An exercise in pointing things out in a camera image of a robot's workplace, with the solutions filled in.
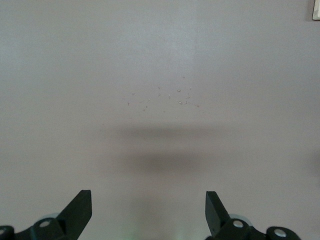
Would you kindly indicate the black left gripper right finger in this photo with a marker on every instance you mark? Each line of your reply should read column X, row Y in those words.
column 221, row 228

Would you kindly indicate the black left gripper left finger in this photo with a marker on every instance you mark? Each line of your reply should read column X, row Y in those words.
column 72, row 222

